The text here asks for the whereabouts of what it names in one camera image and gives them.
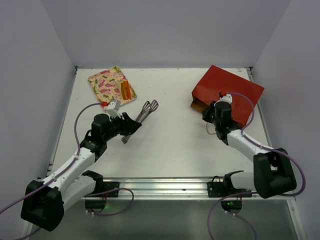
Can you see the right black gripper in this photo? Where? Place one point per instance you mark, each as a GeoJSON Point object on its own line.
{"type": "Point", "coordinates": [207, 114]}

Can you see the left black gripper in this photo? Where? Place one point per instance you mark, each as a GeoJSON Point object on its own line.
{"type": "Point", "coordinates": [133, 126]}

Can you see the silver metal tongs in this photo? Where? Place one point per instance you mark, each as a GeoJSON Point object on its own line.
{"type": "Point", "coordinates": [147, 109]}

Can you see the orange fake sandwich bread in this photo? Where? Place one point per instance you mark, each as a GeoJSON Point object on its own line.
{"type": "Point", "coordinates": [125, 90]}

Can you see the red paper bag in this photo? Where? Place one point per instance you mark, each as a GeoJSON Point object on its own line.
{"type": "Point", "coordinates": [217, 80]}

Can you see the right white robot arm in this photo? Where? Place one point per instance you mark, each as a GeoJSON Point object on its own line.
{"type": "Point", "coordinates": [211, 144]}

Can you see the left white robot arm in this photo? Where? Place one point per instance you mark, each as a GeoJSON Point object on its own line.
{"type": "Point", "coordinates": [47, 200]}

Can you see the floral patterned tray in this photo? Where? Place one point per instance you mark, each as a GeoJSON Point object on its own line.
{"type": "Point", "coordinates": [106, 85]}

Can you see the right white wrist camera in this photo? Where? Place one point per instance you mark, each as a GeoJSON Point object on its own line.
{"type": "Point", "coordinates": [225, 97]}

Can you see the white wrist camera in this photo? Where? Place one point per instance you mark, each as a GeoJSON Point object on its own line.
{"type": "Point", "coordinates": [225, 97]}
{"type": "Point", "coordinates": [111, 108]}

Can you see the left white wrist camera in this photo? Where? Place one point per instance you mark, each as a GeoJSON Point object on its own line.
{"type": "Point", "coordinates": [111, 108]}

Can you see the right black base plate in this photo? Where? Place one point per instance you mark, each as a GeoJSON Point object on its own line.
{"type": "Point", "coordinates": [220, 187]}

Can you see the aluminium mounting rail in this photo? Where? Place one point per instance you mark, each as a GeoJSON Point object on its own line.
{"type": "Point", "coordinates": [140, 189]}

